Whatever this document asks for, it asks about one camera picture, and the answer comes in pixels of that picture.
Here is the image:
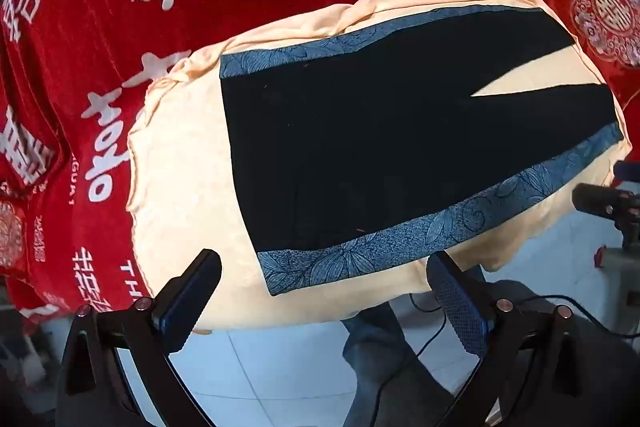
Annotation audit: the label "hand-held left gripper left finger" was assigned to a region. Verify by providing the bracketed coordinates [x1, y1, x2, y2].
[55, 248, 223, 427]

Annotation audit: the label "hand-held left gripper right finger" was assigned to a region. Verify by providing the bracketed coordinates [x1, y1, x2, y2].
[425, 252, 597, 427]

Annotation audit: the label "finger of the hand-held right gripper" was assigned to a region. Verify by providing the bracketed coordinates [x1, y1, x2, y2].
[614, 161, 640, 184]
[572, 183, 640, 250]

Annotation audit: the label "black pants with blue trim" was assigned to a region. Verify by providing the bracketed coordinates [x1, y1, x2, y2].
[220, 6, 623, 296]

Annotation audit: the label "grey box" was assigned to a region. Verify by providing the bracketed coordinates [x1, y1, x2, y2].
[595, 246, 640, 335]

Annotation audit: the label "person's jeans leg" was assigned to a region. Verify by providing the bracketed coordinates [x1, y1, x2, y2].
[342, 279, 503, 427]

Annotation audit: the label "cream cloth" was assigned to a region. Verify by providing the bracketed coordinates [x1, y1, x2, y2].
[127, 0, 633, 334]

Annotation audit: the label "red embroidered pillow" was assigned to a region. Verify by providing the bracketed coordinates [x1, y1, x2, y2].
[0, 184, 33, 275]
[542, 0, 640, 112]

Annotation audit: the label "black cable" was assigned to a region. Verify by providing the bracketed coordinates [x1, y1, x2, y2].
[367, 293, 448, 390]
[520, 294, 640, 340]

